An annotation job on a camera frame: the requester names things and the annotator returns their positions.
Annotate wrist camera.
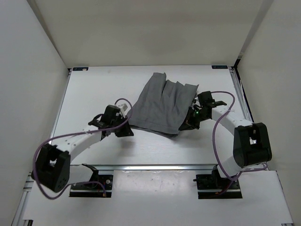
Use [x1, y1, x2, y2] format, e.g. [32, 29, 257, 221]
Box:
[101, 104, 128, 125]
[194, 91, 215, 107]

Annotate blue corner label left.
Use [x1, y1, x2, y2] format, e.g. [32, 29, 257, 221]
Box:
[72, 67, 89, 71]

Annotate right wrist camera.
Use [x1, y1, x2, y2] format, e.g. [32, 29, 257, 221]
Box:
[194, 91, 215, 107]

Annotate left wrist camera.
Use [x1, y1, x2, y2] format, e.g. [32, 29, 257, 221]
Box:
[101, 104, 128, 125]

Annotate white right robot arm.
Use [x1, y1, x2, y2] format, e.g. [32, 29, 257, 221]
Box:
[180, 101, 272, 188]

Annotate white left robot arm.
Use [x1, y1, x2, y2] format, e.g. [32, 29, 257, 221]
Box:
[32, 114, 133, 200]

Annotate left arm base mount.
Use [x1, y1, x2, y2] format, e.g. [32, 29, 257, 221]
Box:
[69, 164, 113, 198]

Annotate blue corner label right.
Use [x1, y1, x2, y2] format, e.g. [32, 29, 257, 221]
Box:
[212, 65, 228, 70]

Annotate aluminium table edge rail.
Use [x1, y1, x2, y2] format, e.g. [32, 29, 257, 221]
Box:
[69, 164, 215, 171]

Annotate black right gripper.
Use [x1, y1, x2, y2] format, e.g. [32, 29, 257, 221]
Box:
[179, 106, 209, 131]

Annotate grey pleated skirt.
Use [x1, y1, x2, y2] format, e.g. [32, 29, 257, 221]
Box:
[129, 73, 198, 138]

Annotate blue corner label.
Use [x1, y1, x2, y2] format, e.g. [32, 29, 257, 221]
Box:
[72, 67, 89, 71]
[212, 65, 228, 70]

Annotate aluminium left side rail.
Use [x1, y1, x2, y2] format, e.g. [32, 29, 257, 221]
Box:
[41, 67, 73, 143]

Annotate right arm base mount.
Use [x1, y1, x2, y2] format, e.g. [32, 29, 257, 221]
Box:
[193, 169, 243, 200]

